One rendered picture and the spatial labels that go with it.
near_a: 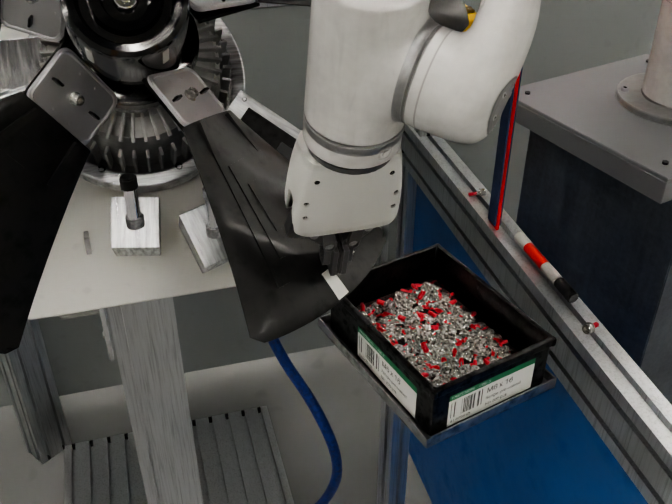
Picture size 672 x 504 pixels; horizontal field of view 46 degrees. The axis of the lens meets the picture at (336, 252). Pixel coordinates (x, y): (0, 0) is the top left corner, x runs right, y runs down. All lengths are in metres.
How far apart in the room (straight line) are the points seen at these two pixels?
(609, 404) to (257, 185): 0.44
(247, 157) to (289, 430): 1.23
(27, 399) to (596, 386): 1.30
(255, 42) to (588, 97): 0.70
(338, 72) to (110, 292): 0.53
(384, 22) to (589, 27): 1.39
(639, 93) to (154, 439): 0.91
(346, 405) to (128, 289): 1.10
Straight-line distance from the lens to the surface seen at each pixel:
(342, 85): 0.59
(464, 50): 0.58
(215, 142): 0.81
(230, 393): 2.08
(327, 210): 0.71
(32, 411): 1.91
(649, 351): 1.28
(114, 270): 1.03
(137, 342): 1.18
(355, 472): 1.89
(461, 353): 0.92
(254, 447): 1.84
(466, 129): 0.58
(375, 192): 0.70
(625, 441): 0.91
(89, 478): 1.85
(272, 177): 0.83
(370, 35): 0.56
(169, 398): 1.26
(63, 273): 1.03
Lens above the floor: 1.45
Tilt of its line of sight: 35 degrees down
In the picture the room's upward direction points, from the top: straight up
